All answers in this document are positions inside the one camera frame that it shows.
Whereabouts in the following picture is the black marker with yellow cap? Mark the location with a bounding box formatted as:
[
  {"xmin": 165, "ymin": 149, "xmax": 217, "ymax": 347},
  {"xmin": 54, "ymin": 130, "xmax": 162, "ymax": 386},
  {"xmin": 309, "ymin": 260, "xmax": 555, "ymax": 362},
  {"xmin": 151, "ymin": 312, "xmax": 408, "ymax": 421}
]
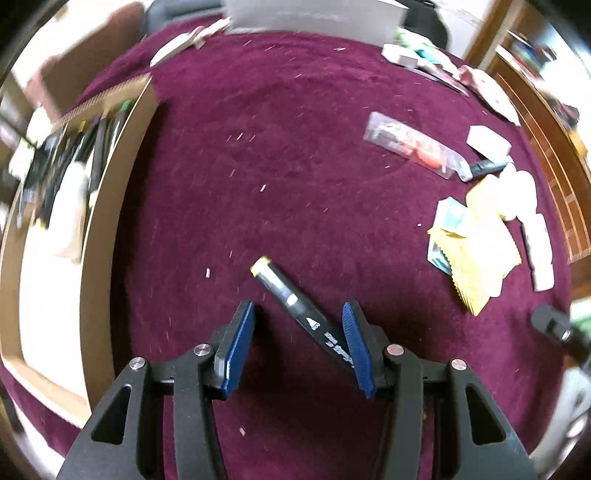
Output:
[{"xmin": 250, "ymin": 256, "xmax": 356, "ymax": 370}]

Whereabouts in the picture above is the pen in clear sleeve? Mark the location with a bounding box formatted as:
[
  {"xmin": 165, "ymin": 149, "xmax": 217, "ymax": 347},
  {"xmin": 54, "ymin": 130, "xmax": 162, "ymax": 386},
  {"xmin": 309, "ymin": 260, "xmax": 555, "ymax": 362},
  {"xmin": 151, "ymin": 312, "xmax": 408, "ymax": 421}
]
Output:
[{"xmin": 418, "ymin": 62, "xmax": 469, "ymax": 95}]

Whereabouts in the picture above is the small white adapter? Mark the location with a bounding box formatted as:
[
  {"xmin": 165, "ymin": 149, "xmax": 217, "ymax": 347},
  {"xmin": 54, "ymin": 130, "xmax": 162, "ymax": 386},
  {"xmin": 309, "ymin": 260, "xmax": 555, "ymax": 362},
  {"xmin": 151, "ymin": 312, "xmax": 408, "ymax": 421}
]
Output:
[{"xmin": 382, "ymin": 44, "xmax": 421, "ymax": 68}]

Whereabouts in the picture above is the thin black pen gold tip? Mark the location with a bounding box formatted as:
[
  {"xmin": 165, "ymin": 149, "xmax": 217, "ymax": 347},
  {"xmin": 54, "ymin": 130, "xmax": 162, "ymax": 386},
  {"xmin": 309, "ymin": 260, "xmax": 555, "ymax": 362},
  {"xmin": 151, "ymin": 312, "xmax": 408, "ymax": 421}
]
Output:
[{"xmin": 55, "ymin": 120, "xmax": 90, "ymax": 185}]

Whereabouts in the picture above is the brown upholstered chair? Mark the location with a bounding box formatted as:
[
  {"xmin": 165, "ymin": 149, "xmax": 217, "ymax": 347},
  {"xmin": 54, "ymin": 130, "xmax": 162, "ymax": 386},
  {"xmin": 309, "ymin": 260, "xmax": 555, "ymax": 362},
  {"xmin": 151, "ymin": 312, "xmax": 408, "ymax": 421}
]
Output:
[{"xmin": 28, "ymin": 0, "xmax": 148, "ymax": 121}]

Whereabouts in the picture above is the large white charger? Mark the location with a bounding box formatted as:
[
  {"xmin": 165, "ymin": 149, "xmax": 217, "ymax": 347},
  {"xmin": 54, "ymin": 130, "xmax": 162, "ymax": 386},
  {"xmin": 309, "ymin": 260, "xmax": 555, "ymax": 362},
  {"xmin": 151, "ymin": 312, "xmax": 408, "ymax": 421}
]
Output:
[{"xmin": 466, "ymin": 124, "xmax": 513, "ymax": 158}]

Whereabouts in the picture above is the black marker with green caps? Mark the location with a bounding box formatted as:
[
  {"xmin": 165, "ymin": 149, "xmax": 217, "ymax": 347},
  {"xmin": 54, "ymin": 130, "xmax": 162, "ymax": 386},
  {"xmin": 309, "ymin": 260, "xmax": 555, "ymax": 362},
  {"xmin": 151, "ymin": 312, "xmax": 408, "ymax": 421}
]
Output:
[{"xmin": 88, "ymin": 99, "xmax": 134, "ymax": 195}]

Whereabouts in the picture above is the white bottle with green label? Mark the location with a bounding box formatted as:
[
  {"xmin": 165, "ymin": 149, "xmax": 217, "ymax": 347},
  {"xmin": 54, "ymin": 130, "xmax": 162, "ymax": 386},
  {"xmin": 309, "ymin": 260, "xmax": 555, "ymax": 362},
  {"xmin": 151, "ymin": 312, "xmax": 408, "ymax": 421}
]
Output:
[{"xmin": 522, "ymin": 212, "xmax": 555, "ymax": 292}]

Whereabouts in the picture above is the wooden tray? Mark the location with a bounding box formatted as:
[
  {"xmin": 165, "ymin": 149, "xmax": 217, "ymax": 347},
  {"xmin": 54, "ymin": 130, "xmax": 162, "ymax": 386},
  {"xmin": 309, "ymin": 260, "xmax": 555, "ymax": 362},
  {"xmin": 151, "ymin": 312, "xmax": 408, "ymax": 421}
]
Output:
[{"xmin": 0, "ymin": 74, "xmax": 160, "ymax": 428}]

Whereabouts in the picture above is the green cloth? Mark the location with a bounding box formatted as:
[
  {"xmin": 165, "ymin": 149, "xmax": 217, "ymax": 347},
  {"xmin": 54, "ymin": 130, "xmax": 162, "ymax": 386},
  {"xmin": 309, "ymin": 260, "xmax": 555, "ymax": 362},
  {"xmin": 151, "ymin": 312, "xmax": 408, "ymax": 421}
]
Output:
[{"xmin": 397, "ymin": 28, "xmax": 444, "ymax": 63}]

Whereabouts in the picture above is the dark foil packet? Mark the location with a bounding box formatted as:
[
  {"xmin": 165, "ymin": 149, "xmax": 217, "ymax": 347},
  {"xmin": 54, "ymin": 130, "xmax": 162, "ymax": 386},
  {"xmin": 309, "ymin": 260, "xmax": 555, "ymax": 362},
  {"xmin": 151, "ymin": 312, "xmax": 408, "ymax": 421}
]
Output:
[{"xmin": 18, "ymin": 134, "xmax": 65, "ymax": 232}]

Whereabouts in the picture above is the clear packet with red contents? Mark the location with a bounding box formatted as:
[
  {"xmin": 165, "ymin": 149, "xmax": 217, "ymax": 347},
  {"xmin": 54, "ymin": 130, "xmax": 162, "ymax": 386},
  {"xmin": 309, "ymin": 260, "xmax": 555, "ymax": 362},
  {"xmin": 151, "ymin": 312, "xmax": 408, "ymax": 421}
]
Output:
[{"xmin": 362, "ymin": 112, "xmax": 467, "ymax": 180}]

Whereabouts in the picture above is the wooden lattice furniture panel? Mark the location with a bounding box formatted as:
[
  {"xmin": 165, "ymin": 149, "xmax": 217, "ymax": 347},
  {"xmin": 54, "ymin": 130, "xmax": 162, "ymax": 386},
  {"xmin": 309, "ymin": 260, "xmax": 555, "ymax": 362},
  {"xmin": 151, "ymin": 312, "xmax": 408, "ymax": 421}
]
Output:
[{"xmin": 466, "ymin": 0, "xmax": 591, "ymax": 264}]

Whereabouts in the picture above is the black marker with grey cap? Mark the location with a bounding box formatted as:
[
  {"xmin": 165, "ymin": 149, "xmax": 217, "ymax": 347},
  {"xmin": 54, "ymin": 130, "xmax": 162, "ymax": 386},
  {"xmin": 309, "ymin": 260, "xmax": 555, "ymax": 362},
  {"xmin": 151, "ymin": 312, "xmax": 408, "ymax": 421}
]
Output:
[{"xmin": 459, "ymin": 159, "xmax": 509, "ymax": 182}]

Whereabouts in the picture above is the yellow snack packet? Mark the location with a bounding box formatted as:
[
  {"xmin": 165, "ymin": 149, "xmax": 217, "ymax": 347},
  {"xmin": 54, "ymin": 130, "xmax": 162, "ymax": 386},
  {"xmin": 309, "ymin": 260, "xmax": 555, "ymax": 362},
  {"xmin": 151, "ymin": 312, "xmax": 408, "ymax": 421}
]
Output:
[{"xmin": 427, "ymin": 210, "xmax": 522, "ymax": 317}]

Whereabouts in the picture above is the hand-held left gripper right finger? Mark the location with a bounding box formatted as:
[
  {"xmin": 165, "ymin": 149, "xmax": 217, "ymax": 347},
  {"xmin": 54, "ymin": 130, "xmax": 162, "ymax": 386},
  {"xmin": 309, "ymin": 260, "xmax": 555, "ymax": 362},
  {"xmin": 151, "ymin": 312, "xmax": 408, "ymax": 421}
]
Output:
[{"xmin": 342, "ymin": 300, "xmax": 541, "ymax": 480}]

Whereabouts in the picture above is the pink towel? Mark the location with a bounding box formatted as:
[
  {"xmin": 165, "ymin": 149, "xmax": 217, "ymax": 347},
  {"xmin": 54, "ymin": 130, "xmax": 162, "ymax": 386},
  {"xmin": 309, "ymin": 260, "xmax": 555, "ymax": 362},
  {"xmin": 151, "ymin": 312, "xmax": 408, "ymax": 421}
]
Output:
[{"xmin": 457, "ymin": 65, "xmax": 522, "ymax": 127}]

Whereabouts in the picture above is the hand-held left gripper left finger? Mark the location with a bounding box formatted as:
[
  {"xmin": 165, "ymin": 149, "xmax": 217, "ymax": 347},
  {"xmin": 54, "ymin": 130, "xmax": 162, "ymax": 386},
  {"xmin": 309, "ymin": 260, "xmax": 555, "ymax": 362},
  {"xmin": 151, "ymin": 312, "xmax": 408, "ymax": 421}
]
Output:
[{"xmin": 55, "ymin": 301, "xmax": 256, "ymax": 480}]

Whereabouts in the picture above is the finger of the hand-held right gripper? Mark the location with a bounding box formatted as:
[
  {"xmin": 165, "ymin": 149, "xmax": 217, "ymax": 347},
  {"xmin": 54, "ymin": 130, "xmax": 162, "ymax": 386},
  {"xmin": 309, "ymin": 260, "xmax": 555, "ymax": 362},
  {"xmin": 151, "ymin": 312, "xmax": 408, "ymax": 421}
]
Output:
[{"xmin": 530, "ymin": 305, "xmax": 591, "ymax": 365}]

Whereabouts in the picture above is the white key tag with chain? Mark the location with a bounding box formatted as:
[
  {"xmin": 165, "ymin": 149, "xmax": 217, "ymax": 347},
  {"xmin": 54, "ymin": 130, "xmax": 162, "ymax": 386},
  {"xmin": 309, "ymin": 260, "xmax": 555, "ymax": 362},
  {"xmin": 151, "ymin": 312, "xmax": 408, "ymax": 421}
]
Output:
[{"xmin": 150, "ymin": 18, "xmax": 232, "ymax": 68}]

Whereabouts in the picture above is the white tissue pack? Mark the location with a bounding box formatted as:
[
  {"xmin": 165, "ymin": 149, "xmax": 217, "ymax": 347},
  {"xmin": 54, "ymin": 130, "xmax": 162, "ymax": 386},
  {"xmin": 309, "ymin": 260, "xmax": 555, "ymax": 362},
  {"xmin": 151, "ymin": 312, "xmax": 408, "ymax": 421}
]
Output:
[{"xmin": 427, "ymin": 198, "xmax": 478, "ymax": 277}]

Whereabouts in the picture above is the long white box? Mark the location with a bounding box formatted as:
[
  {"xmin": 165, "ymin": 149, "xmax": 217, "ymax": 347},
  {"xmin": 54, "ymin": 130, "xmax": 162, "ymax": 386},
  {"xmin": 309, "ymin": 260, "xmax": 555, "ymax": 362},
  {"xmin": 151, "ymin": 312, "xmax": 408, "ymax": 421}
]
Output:
[{"xmin": 222, "ymin": 0, "xmax": 409, "ymax": 44}]

